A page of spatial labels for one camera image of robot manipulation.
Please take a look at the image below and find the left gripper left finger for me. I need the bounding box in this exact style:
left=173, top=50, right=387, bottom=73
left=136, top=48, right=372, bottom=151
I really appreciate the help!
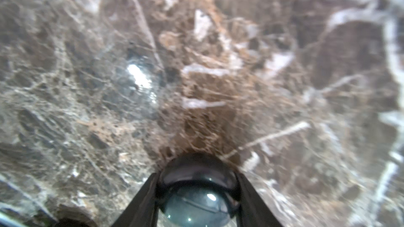
left=112, top=173, right=159, bottom=227

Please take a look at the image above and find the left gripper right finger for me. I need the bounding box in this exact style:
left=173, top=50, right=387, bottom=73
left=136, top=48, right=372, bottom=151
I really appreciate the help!
left=236, top=172, right=283, bottom=227

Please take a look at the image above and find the black earphone case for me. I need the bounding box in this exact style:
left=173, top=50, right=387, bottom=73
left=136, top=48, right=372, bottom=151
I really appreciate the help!
left=157, top=152, right=239, bottom=227

